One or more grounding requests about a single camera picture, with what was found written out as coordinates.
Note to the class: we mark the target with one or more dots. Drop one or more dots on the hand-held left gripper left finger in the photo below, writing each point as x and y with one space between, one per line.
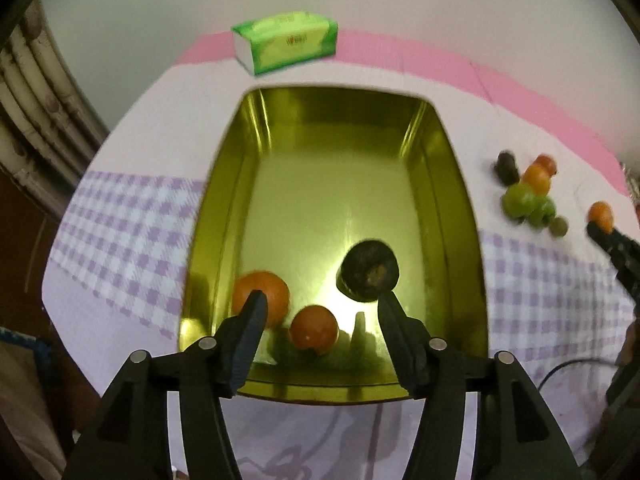
252 330

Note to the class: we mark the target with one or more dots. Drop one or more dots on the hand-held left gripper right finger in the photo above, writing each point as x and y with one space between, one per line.
395 330

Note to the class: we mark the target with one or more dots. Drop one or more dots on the beige patterned curtain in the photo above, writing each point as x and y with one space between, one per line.
35 100

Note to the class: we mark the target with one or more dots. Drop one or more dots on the blue foam mat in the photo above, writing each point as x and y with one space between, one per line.
25 342

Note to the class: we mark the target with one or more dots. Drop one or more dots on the red tomato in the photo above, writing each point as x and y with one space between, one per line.
547 162
312 327

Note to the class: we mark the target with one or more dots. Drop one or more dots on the green tomato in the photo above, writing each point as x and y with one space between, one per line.
519 200
544 212

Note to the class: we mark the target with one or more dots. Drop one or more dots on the wrinkled dark passion fruit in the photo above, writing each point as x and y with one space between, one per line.
507 166

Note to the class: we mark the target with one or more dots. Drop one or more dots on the green tissue pack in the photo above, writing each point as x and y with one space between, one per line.
290 40

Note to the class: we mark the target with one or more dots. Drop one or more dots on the beige floral cloth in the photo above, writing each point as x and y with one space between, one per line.
25 410

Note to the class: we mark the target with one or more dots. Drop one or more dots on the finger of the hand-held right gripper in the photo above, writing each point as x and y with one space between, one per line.
612 247

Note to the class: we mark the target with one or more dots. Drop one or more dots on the small brown kiwi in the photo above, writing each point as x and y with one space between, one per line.
559 226

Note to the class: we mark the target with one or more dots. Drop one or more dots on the smooth orange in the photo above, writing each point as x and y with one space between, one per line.
535 178

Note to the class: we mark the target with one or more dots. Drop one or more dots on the gold metal tin tray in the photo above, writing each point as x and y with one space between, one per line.
325 185

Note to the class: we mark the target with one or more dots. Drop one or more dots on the orange mandarin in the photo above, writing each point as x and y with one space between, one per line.
274 290
600 214

